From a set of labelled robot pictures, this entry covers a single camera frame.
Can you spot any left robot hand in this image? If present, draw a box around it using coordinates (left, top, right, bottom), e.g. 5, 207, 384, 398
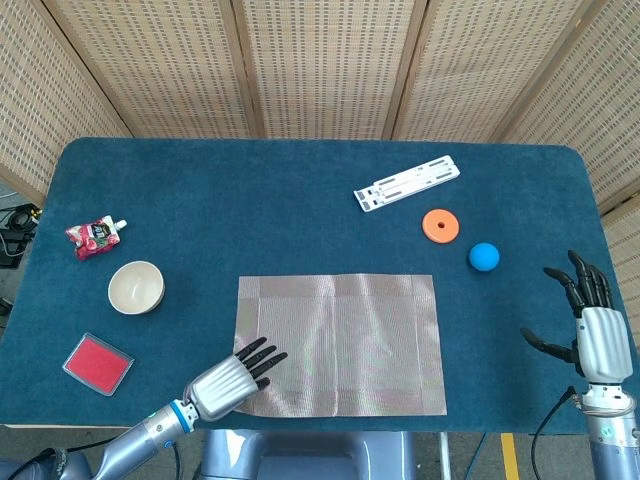
182, 336, 290, 422

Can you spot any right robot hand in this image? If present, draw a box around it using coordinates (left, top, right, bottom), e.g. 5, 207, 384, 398
519, 249, 635, 389

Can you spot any beige round bowl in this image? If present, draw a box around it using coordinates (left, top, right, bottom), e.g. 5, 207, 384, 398
107, 260, 166, 316

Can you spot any brown woven placemat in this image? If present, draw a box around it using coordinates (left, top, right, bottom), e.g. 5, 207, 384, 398
232, 272, 448, 417

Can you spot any blue-grey robot torso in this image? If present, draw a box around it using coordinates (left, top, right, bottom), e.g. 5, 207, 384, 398
199, 428, 416, 480

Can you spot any red stamp pad case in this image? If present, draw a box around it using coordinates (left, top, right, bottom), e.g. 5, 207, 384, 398
61, 331, 135, 398

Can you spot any blue ball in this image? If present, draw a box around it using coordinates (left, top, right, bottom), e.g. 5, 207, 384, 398
467, 241, 501, 274

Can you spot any blue velvet tablecloth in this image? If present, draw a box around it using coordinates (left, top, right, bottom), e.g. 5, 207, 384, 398
0, 137, 640, 434

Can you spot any white table leg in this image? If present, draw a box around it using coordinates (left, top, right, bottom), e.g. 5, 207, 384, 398
438, 432, 452, 480

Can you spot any red drink pouch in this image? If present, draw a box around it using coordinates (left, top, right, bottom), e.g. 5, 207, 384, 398
64, 213, 129, 262

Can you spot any orange disc with hole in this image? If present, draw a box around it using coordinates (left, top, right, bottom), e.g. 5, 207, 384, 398
421, 207, 461, 245

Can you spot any white folding stand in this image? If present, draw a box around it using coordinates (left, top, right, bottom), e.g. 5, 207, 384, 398
352, 154, 462, 214

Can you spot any woven wooden folding screen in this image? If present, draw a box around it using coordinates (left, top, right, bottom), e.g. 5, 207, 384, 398
0, 0, 640, 347

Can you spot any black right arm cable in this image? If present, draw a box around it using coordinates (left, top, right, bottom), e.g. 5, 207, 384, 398
529, 385, 579, 480

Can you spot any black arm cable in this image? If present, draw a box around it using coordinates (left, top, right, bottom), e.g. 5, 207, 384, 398
19, 435, 119, 469
529, 385, 579, 480

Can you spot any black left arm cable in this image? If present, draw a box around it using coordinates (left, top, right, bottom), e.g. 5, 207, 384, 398
19, 435, 119, 469

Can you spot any thin blue cable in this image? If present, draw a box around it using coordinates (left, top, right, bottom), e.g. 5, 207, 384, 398
469, 432, 489, 466

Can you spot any black equipment with cables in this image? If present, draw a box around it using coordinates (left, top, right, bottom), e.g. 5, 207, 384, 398
0, 202, 44, 269

